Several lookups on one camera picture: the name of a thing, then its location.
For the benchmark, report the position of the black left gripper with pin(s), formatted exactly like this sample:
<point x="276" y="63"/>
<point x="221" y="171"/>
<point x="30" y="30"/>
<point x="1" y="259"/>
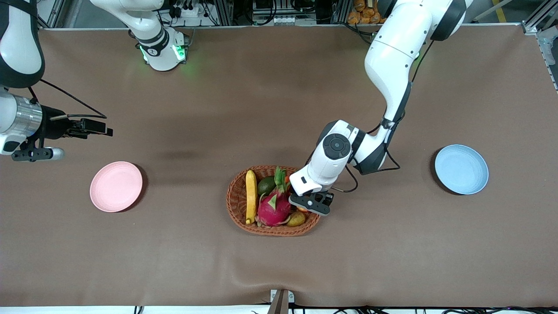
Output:
<point x="328" y="200"/>

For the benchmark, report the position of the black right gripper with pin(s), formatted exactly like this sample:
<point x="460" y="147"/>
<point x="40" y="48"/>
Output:
<point x="54" y="123"/>

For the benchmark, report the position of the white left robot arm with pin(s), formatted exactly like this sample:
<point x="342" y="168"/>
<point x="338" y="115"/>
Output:
<point x="392" y="52"/>

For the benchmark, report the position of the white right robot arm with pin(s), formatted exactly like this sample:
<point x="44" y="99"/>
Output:
<point x="19" y="39"/>

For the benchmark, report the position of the yellow banana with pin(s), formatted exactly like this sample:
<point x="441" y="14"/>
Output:
<point x="251" y="196"/>

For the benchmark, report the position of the yellow-brown pear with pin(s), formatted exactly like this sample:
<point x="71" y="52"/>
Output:
<point x="296" y="219"/>

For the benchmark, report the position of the pink dragon fruit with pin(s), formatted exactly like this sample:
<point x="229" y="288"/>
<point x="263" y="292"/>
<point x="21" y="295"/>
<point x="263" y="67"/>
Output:
<point x="274" y="209"/>

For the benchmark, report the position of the green avocado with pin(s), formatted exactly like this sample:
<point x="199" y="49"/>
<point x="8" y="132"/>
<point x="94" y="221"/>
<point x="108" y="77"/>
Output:
<point x="266" y="186"/>

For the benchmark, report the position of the pink plate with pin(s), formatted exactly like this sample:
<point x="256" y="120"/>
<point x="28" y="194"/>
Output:
<point x="116" y="186"/>

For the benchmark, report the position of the brown wicker basket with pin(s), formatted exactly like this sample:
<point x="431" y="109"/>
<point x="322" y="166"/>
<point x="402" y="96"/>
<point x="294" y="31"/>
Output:
<point x="237" y="196"/>

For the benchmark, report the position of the brown table cloth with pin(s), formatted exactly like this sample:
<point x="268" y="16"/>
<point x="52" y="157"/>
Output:
<point x="279" y="109"/>

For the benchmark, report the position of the light blue plate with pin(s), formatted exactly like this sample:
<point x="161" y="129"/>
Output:
<point x="461" y="170"/>

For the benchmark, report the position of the white power strip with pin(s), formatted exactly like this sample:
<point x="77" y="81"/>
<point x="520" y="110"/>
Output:
<point x="287" y="20"/>
<point x="192" y="11"/>

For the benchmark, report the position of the orange snack packets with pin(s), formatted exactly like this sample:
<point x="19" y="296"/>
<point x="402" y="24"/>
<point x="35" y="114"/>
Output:
<point x="364" y="13"/>

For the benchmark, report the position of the metal table edge bracket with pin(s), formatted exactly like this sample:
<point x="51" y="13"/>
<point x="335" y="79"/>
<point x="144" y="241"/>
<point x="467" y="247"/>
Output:
<point x="279" y="305"/>

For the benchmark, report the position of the aluminium frame post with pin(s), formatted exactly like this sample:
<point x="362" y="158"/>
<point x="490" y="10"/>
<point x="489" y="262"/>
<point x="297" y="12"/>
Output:
<point x="223" y="11"/>
<point x="341" y="11"/>

